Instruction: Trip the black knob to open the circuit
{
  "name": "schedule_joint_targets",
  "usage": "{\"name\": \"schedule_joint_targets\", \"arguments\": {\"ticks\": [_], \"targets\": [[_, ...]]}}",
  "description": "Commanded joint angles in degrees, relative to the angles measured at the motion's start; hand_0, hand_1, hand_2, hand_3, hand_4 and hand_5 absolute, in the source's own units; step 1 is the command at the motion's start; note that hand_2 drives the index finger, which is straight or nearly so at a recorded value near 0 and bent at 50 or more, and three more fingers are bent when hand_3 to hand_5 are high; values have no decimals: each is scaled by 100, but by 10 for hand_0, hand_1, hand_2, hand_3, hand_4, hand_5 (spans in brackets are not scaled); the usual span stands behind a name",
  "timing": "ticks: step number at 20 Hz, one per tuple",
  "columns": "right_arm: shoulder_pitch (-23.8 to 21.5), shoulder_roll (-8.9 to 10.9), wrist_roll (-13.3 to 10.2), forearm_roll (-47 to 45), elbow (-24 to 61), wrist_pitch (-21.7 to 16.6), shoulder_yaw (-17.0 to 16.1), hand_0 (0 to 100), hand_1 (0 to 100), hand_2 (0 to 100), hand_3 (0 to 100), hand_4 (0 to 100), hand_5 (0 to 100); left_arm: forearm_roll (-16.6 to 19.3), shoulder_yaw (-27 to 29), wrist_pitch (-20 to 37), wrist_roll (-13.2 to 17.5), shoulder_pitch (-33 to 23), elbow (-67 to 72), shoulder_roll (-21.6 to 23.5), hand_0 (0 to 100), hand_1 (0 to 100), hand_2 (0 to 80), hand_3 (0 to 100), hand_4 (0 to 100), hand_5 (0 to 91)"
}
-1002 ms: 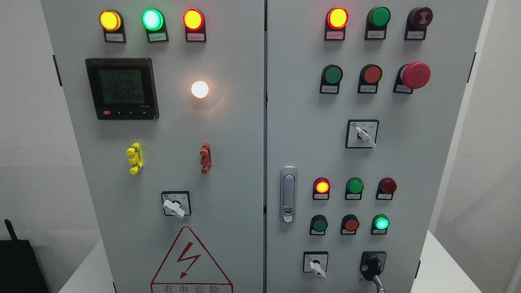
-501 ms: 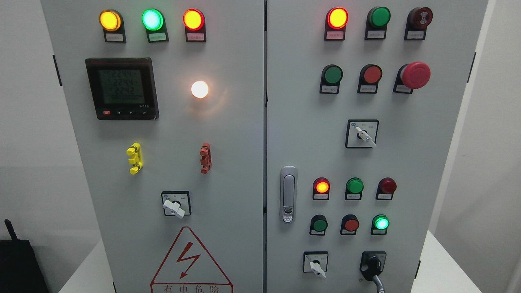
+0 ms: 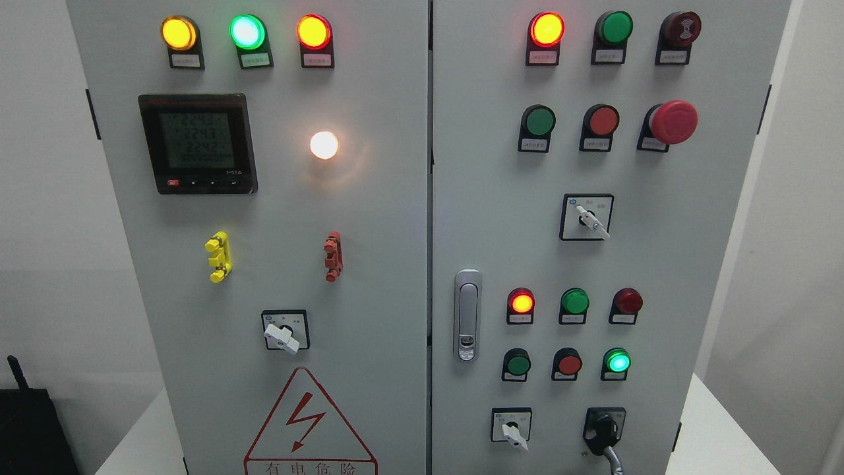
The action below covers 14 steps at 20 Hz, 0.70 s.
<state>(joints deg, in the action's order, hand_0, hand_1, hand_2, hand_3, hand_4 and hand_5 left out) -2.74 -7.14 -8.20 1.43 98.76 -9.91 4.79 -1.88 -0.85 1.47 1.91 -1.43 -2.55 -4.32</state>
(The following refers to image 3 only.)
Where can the grey left cabinet door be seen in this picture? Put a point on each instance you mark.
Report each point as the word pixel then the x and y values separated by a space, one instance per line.
pixel 368 328

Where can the black digital power meter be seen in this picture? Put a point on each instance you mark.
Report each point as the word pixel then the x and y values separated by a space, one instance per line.
pixel 200 144

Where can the grey cabinet door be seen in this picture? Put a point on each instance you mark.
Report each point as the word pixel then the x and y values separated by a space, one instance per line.
pixel 498 210
pixel 368 328

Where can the red indicator light lower right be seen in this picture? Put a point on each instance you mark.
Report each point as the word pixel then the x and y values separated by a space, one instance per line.
pixel 626 306

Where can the white selector switch upper right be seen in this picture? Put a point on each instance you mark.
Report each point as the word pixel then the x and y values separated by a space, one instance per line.
pixel 586 216

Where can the green push button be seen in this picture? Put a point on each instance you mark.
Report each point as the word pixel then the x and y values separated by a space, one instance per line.
pixel 516 365
pixel 536 126

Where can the green illuminated button lower right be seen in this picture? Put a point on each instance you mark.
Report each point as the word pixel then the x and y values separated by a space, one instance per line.
pixel 615 365

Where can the white selector switch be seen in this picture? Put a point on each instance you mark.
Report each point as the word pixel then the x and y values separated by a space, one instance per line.
pixel 511 426
pixel 586 216

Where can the red emergency stop mushroom button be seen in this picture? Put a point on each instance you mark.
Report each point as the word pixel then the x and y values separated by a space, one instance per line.
pixel 665 124

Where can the white selector switch left door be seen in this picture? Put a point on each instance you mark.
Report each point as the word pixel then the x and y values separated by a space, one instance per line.
pixel 286 330

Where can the red lit indicator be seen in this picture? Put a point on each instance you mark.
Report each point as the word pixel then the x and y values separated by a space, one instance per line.
pixel 520 307
pixel 543 39

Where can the red push button lower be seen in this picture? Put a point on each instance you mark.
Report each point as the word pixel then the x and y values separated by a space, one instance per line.
pixel 567 364

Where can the black knob selector switch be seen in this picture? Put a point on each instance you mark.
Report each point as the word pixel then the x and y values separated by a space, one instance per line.
pixel 603 428

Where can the green push button lower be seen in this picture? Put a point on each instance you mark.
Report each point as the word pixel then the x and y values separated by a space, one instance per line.
pixel 516 365

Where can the grey right cabinet door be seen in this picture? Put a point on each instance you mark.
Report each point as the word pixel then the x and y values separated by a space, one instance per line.
pixel 498 210

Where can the red push button upper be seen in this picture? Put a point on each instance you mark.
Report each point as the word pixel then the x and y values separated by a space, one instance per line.
pixel 598 127

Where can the red terminal connector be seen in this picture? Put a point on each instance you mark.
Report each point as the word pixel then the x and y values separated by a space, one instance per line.
pixel 333 261

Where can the silver door lock handle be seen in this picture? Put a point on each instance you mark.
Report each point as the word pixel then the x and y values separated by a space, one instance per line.
pixel 466 312

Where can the green push button upper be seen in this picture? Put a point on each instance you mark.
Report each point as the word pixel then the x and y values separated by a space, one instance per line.
pixel 536 126

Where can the yellow terminal connector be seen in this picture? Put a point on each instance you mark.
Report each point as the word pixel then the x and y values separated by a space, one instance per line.
pixel 219 256

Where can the red lit indicator lower left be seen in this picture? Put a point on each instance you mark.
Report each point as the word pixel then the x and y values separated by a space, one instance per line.
pixel 520 307

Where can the white selector switch bottom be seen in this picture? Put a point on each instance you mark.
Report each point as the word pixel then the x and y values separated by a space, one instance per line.
pixel 511 426

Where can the dark red buzzer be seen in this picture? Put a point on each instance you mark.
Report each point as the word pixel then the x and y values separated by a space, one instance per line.
pixel 676 36

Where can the green indicator light top right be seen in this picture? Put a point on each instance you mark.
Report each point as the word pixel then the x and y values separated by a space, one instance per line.
pixel 611 33

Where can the green lit indicator light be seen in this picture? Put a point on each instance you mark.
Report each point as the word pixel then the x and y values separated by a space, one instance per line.
pixel 253 49

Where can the red electrical warning triangle sticker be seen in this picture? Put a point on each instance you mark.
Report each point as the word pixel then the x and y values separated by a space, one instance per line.
pixel 306 433

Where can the white glowing indicator lamp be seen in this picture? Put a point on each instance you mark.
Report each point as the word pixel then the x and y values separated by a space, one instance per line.
pixel 324 145

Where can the black device with antenna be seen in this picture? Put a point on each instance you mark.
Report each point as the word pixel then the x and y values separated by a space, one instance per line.
pixel 32 439

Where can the red push button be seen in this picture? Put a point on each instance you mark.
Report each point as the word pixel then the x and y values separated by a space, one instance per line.
pixel 598 127
pixel 567 364

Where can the red-ringed indicator light left door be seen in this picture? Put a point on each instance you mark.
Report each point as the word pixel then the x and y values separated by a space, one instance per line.
pixel 316 42

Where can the green indicator light lower middle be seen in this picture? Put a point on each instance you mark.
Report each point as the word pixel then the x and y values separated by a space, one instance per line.
pixel 574 305

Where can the yellow indicator light top left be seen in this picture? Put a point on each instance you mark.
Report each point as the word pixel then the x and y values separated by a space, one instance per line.
pixel 183 40

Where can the red lit indicator top right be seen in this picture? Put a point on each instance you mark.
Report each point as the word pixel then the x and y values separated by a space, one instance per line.
pixel 543 39

